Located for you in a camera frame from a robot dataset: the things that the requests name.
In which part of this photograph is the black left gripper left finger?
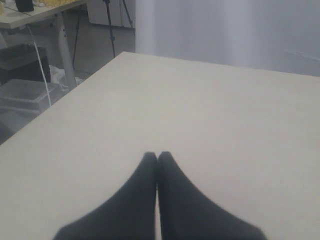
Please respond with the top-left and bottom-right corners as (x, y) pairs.
(54, 152), (157, 240)

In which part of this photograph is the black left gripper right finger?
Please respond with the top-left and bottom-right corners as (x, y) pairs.
(157, 151), (266, 240)

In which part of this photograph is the clear plastic storage box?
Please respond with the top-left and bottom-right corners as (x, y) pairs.
(0, 79), (63, 115)

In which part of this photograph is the black tripod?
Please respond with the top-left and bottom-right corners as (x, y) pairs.
(71, 0), (136, 66)

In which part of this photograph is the black box on floor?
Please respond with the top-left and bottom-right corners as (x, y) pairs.
(0, 44), (51, 85)

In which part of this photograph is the white backdrop cloth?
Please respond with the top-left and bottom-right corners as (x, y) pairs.
(135, 0), (320, 76)

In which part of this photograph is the white background desk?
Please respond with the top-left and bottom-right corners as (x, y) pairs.
(0, 0), (87, 91)

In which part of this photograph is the white hanging cable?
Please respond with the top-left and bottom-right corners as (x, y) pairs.
(26, 24), (53, 107)

